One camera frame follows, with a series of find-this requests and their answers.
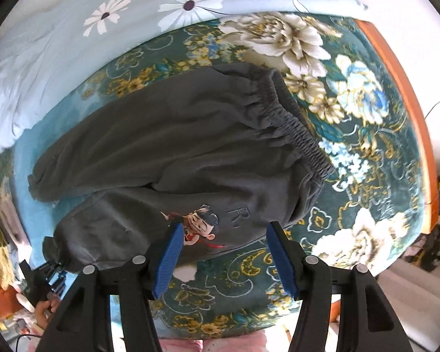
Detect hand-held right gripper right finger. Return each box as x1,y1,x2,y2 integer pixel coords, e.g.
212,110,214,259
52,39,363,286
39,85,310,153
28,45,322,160
266,221,415,352

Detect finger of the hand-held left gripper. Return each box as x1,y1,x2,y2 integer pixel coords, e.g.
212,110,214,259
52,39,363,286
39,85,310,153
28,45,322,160
48,261,67,296

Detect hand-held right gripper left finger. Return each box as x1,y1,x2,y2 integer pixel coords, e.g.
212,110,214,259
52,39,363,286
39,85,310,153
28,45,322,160
35,223,186,352

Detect grey pants with cartoon print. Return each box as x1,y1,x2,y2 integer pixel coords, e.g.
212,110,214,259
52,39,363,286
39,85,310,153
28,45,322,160
27,62,336,274

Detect person's left hand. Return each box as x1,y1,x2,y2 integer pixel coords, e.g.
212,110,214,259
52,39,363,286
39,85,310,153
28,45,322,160
34,297,62,330

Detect person's pink clothing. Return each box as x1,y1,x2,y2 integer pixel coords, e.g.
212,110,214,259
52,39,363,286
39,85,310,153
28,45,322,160
158,332,291,352

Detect green floral blanket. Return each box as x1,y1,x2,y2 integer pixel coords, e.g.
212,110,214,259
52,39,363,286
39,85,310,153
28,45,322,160
0,11,428,340

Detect light blue daisy quilt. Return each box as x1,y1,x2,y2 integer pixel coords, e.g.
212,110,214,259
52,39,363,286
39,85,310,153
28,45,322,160
0,0,369,165

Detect black cable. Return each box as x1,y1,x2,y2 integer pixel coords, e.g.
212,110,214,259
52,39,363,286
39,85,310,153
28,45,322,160
14,333,45,352

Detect orange wooden bed frame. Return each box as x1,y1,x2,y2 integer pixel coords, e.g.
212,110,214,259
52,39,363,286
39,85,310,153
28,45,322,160
356,20,439,235

